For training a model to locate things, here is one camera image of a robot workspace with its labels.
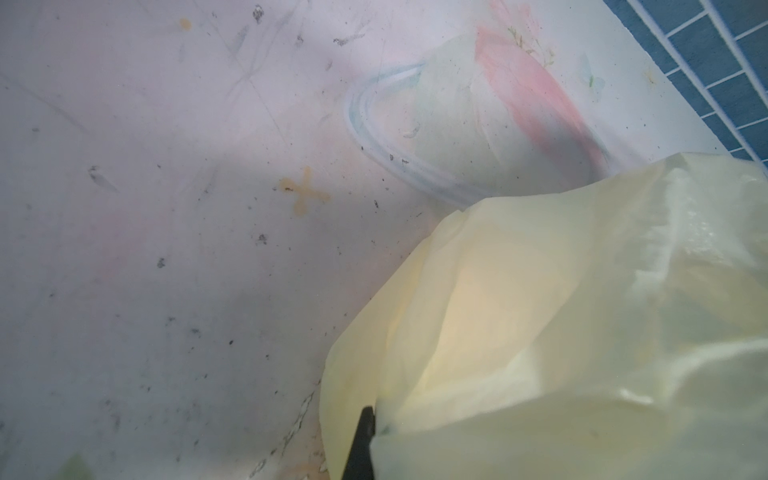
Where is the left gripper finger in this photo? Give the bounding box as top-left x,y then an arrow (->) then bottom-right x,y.
341,406 -> 376,480

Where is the yellow plastic fruit-print bag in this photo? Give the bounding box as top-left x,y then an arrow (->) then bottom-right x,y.
319,153 -> 767,479

